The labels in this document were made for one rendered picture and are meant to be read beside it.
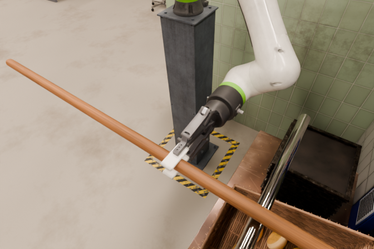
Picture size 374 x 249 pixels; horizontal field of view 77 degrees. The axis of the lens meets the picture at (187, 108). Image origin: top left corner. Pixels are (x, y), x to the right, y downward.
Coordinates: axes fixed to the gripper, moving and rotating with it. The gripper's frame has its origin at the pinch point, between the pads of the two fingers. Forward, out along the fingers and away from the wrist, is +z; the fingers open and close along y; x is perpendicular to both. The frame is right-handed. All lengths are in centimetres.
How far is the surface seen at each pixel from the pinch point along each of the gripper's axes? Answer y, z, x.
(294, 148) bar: 2.1, -20.4, -21.6
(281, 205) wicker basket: 43, -26, -26
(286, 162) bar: 1.9, -15.6, -21.4
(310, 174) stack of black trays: 37, -42, -31
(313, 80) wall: 51, -122, -15
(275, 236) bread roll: 56, -20, -29
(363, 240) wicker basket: 38, -28, -51
